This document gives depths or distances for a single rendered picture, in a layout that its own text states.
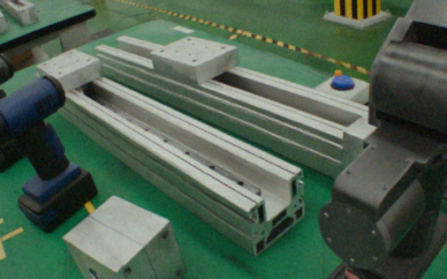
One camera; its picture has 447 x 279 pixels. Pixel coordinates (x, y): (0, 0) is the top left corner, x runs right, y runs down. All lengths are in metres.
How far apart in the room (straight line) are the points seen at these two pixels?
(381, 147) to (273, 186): 0.28
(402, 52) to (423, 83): 0.03
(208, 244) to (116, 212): 0.14
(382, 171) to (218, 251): 0.33
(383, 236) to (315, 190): 0.38
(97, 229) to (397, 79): 0.37
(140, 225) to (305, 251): 0.21
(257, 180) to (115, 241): 0.22
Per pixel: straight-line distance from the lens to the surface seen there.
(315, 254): 0.54
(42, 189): 0.66
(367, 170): 0.28
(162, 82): 0.92
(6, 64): 0.89
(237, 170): 0.60
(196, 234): 0.59
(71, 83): 0.94
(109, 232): 0.49
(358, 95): 0.78
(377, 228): 0.27
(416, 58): 0.30
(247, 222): 0.50
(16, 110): 0.61
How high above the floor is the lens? 1.19
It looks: 32 degrees down
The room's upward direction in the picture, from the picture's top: 10 degrees counter-clockwise
